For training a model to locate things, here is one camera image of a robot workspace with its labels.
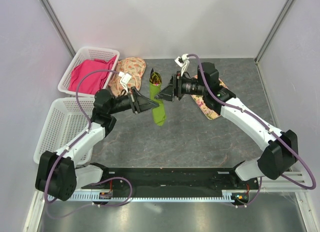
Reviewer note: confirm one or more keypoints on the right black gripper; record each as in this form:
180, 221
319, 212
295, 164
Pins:
167, 93

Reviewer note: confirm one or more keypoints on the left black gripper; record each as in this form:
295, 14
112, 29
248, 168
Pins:
139, 102

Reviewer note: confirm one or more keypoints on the green paper napkin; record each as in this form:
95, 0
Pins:
158, 113

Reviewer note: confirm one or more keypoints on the iridescent gold spoon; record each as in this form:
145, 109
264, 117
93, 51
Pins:
155, 79

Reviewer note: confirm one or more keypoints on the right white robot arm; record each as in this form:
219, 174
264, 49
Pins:
274, 143

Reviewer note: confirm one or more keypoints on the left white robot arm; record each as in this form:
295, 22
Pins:
57, 173

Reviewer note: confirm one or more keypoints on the floral fabric pouch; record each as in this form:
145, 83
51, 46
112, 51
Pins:
132, 65

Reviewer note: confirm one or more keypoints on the floral rectangular tray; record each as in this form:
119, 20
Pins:
209, 113

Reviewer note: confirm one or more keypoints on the white basket with pink cloth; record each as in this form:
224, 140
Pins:
87, 60

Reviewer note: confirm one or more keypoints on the empty white plastic basket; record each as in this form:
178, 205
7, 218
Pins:
64, 123

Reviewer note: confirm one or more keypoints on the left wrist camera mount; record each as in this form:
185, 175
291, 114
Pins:
124, 79

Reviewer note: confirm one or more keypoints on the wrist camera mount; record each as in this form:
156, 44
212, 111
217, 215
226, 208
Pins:
183, 62
124, 79

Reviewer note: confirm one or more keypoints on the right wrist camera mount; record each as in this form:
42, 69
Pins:
183, 62

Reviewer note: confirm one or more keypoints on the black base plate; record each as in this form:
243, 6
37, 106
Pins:
172, 182

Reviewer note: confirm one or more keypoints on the white slotted cable duct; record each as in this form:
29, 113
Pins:
97, 196

